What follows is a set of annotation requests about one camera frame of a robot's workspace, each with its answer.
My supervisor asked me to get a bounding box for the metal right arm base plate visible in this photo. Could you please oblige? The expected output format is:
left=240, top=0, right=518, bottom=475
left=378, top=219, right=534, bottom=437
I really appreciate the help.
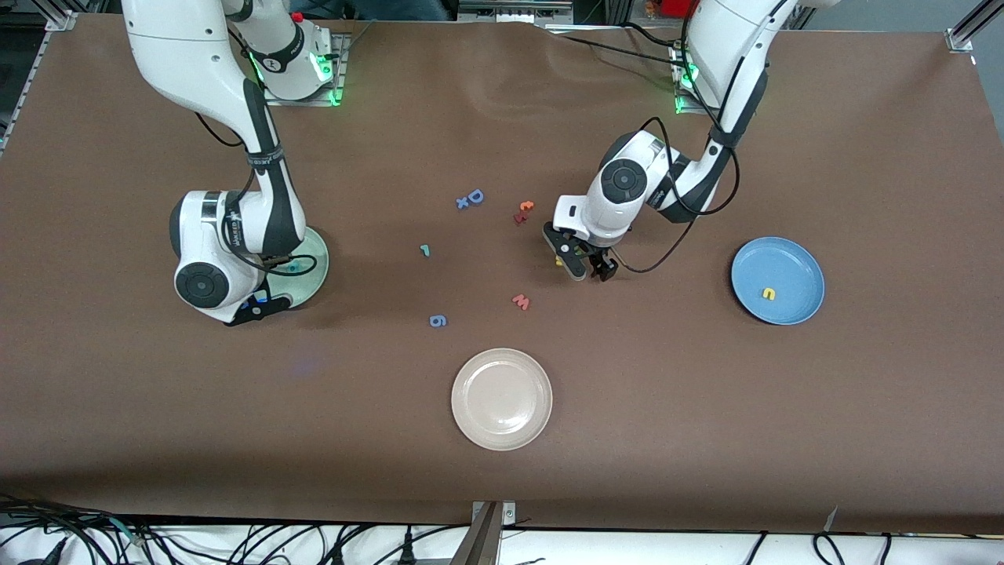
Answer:
left=263, top=31, right=350, bottom=107

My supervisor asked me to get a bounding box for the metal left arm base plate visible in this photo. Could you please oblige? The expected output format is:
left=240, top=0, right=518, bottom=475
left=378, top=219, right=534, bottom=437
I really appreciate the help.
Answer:
left=673, top=43, right=711, bottom=117

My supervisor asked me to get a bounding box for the aluminium corner profile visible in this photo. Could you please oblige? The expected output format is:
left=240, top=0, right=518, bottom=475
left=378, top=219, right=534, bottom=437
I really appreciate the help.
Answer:
left=945, top=0, right=1004, bottom=54

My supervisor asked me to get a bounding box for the brown table cover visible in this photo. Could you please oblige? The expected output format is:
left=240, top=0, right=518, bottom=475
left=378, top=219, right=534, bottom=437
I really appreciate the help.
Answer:
left=0, top=14, right=1004, bottom=534

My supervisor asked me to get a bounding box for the cream plate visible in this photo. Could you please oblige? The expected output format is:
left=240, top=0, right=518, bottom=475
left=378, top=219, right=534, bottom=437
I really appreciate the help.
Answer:
left=450, top=348, right=554, bottom=452

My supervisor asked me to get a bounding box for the blue plate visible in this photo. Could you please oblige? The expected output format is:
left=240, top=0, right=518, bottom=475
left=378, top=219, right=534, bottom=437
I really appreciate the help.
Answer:
left=729, top=236, right=826, bottom=326

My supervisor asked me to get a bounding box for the aluminium bracket profile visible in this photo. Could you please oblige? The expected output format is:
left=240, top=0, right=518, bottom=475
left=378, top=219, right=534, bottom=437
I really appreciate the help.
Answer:
left=449, top=501, right=518, bottom=565

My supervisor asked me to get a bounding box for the aluminium frame rail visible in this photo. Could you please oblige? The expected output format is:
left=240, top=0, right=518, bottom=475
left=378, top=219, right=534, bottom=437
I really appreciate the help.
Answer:
left=0, top=8, right=79, bottom=158

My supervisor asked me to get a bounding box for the teal cable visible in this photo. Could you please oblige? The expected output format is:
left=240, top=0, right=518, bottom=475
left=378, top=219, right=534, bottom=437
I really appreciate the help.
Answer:
left=106, top=516, right=150, bottom=546

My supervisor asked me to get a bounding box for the grey metal device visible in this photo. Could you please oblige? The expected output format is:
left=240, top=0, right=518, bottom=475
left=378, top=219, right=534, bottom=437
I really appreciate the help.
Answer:
left=457, top=0, right=575, bottom=24

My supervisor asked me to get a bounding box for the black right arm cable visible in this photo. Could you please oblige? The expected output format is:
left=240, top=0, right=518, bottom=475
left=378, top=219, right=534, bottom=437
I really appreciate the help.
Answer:
left=195, top=110, right=248, bottom=150

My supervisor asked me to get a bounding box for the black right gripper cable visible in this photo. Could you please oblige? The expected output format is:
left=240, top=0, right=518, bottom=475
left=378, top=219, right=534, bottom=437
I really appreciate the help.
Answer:
left=234, top=169, right=315, bottom=275

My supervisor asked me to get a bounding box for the green plate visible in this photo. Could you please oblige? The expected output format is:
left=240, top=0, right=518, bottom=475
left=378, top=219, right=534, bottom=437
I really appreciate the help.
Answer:
left=275, top=226, right=330, bottom=311

